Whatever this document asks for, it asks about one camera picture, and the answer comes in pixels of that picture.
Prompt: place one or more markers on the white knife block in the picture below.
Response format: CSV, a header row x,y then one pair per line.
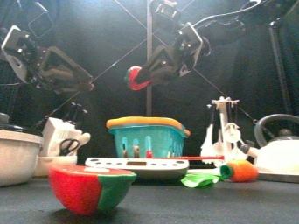
x,y
57,135

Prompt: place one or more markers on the orange toy fruit green top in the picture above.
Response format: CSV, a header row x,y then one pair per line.
x,y
241,171

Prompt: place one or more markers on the teal basket with orange rim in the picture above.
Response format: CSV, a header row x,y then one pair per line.
x,y
150,140

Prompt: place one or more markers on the green toy leaf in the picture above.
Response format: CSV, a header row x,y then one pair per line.
x,y
200,179

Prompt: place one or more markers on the cream wooden spoon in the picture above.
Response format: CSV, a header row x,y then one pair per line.
x,y
83,139

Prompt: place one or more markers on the white kitchen scale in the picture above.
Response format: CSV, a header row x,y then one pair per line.
x,y
137,166

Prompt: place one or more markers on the red green toy watermelon slice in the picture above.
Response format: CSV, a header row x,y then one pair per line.
x,y
86,189

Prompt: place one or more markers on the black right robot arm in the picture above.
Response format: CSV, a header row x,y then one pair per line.
x,y
249,14

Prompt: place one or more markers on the small white bowl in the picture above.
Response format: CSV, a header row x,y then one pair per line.
x,y
54,163

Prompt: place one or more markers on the grey vertical frame pole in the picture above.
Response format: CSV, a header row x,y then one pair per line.
x,y
149,96

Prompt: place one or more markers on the thin red stick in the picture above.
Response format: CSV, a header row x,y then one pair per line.
x,y
194,158

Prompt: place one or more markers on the red toy strawberry half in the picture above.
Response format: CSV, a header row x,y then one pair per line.
x,y
134,78

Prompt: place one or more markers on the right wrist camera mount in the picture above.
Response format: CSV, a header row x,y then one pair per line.
x,y
167,13

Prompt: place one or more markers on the black frame post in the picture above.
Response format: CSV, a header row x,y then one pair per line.
x,y
281,73

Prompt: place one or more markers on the white utensil rack stand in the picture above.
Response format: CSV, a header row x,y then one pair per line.
x,y
225,122

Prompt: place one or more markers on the white pot with black lid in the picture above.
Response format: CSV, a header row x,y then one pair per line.
x,y
18,154

